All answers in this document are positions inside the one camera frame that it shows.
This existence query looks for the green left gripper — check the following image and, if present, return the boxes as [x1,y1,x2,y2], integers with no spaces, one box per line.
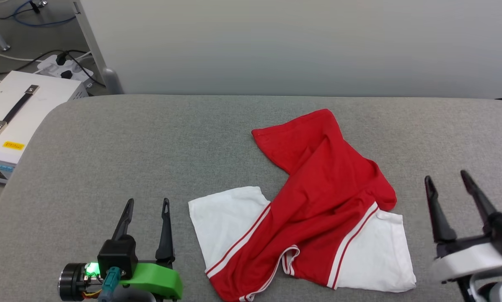
[58,198,184,302]

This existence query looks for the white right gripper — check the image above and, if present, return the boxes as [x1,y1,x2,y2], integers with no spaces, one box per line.
[424,169,502,284]

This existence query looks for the red and white jersey shirt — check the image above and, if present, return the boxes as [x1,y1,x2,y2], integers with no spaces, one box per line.
[188,108,417,302]

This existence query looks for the white power strip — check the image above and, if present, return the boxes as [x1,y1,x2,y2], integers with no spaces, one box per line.
[36,53,95,85]

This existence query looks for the black cable with teal connector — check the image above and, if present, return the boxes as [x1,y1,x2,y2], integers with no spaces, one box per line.
[97,267,122,302]

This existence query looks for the white equipment box black handle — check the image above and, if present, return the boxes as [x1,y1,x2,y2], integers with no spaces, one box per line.
[0,70,89,185]

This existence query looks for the black power cable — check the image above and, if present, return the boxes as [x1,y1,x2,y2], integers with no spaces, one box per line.
[0,49,66,76]
[62,49,107,89]

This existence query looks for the white floor cable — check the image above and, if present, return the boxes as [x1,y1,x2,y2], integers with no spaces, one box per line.
[0,49,43,83]

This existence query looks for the white partition with grey post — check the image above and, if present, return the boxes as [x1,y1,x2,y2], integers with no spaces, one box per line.
[72,0,502,99]

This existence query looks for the blue floor cable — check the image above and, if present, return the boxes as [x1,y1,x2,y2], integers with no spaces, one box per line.
[11,0,77,28]

